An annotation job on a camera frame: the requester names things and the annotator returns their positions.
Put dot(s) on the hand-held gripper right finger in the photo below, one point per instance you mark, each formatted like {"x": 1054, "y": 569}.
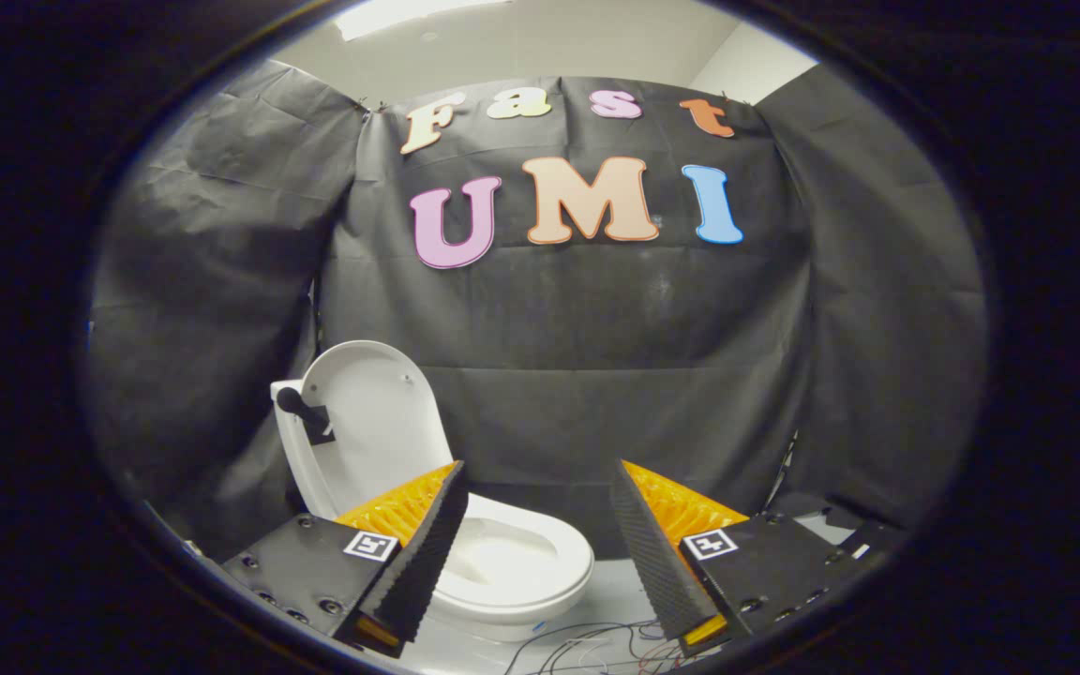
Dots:
{"x": 648, "y": 558}

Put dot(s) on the black backdrop cloth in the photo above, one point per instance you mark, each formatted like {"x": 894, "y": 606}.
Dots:
{"x": 596, "y": 328}

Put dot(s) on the white toilet lid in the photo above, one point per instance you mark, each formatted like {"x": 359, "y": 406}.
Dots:
{"x": 381, "y": 412}

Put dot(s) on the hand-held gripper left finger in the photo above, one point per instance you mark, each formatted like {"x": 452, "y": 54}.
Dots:
{"x": 427, "y": 548}

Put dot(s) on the white toilet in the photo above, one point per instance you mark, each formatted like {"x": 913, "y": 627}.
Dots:
{"x": 526, "y": 562}

